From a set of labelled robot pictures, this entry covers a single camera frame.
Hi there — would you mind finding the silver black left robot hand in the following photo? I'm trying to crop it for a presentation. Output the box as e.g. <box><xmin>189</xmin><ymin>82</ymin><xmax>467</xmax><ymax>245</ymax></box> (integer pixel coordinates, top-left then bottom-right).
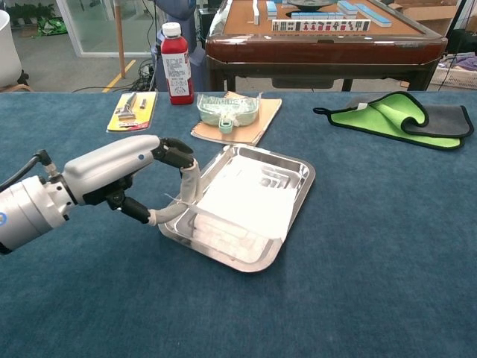
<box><xmin>61</xmin><ymin>134</ymin><xmax>200</xmax><ymax>227</ymax></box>

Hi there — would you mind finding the white paper sheet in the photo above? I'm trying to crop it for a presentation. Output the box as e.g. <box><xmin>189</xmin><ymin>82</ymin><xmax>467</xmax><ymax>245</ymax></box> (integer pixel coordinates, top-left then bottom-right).
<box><xmin>162</xmin><ymin>154</ymin><xmax>299</xmax><ymax>243</ymax></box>

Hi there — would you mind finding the stainless steel tray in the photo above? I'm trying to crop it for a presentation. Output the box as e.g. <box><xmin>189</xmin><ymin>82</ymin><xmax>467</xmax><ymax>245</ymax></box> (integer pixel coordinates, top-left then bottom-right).
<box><xmin>157</xmin><ymin>143</ymin><xmax>317</xmax><ymax>274</ymax></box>

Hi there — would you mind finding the yellow blister pack metal tool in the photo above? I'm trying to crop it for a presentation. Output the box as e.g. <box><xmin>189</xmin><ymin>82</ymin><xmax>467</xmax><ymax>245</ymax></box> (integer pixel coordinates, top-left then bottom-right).
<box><xmin>106</xmin><ymin>91</ymin><xmax>159</xmax><ymax>134</ymax></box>

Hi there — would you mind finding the red juice bottle white cap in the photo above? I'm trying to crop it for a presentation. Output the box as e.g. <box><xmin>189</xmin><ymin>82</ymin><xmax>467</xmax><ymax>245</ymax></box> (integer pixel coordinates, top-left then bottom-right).
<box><xmin>159</xmin><ymin>22</ymin><xmax>195</xmax><ymax>106</ymax></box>

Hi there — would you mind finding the wooden pole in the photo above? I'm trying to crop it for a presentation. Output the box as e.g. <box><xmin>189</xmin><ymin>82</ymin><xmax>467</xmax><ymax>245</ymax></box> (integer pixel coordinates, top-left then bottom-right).
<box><xmin>113</xmin><ymin>0</ymin><xmax>127</xmax><ymax>79</ymax></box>

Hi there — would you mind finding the clear green plastic packaged item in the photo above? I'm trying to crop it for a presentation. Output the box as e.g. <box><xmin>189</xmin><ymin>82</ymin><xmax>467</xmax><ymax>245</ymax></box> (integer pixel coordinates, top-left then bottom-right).
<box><xmin>196</xmin><ymin>92</ymin><xmax>261</xmax><ymax>134</ymax></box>

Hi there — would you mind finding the blue robot stand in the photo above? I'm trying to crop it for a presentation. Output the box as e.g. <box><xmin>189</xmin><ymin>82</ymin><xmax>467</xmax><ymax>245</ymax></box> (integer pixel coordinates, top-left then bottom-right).
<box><xmin>151</xmin><ymin>0</ymin><xmax>208</xmax><ymax>92</ymax></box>

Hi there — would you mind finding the green bag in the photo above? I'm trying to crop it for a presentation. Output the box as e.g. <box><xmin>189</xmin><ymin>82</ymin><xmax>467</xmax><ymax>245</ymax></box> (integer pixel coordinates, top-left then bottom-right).
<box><xmin>37</xmin><ymin>17</ymin><xmax>69</xmax><ymax>37</ymax></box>

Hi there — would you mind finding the white round chair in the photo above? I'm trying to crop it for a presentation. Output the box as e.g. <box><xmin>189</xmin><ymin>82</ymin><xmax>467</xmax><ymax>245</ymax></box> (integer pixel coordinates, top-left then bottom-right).
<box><xmin>0</xmin><ymin>10</ymin><xmax>33</xmax><ymax>93</ymax></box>

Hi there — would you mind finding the brown paper notebook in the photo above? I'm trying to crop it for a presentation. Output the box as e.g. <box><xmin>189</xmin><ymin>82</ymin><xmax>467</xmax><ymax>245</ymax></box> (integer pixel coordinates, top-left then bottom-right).
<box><xmin>190</xmin><ymin>90</ymin><xmax>283</xmax><ymax>147</ymax></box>

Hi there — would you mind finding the wooden mahjong table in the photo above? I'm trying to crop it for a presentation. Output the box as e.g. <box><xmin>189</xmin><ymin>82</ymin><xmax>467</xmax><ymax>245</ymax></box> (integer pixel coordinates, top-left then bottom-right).
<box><xmin>204</xmin><ymin>0</ymin><xmax>449</xmax><ymax>92</ymax></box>

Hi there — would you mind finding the face-up mahjong tile row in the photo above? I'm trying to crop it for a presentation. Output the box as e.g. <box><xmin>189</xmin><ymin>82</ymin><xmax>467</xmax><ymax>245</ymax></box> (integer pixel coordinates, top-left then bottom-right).
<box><xmin>271</xmin><ymin>19</ymin><xmax>372</xmax><ymax>33</ymax></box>

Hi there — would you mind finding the short blue-backed mahjong tile row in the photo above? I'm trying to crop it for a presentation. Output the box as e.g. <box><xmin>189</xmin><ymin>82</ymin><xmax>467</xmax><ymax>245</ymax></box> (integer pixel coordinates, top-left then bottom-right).
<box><xmin>291</xmin><ymin>11</ymin><xmax>346</xmax><ymax>20</ymax></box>

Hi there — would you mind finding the green and grey microfiber cloth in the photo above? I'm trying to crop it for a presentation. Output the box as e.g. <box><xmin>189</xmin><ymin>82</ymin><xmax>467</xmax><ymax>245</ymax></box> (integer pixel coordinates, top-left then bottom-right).
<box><xmin>312</xmin><ymin>91</ymin><xmax>475</xmax><ymax>151</ymax></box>

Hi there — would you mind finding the stacked blue mahjong tile row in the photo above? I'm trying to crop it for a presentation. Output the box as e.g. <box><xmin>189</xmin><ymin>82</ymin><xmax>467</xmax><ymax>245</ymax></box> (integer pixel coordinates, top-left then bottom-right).
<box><xmin>336</xmin><ymin>0</ymin><xmax>359</xmax><ymax>19</ymax></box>

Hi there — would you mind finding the long blue-backed mahjong tile row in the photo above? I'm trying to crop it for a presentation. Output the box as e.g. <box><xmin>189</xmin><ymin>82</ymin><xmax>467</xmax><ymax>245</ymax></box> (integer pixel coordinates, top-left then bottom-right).
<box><xmin>353</xmin><ymin>2</ymin><xmax>393</xmax><ymax>28</ymax></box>

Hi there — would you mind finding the cardboard box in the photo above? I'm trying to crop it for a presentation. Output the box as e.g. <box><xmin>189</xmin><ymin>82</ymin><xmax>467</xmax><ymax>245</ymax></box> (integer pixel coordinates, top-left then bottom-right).
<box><xmin>391</xmin><ymin>0</ymin><xmax>463</xmax><ymax>37</ymax></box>

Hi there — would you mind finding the white plastic basket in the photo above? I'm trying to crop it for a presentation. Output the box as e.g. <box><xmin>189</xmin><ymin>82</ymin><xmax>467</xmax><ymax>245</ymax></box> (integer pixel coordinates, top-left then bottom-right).
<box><xmin>429</xmin><ymin>55</ymin><xmax>477</xmax><ymax>90</ymax></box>

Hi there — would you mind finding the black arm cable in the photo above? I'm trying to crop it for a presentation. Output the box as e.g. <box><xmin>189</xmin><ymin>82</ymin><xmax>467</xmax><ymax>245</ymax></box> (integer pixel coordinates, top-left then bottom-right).
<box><xmin>0</xmin><ymin>149</ymin><xmax>57</xmax><ymax>191</ymax></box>

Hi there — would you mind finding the floor cable bundle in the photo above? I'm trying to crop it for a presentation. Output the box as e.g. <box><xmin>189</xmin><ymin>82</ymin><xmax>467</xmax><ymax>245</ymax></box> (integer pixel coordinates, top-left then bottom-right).
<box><xmin>136</xmin><ymin>59</ymin><xmax>157</xmax><ymax>92</ymax></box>

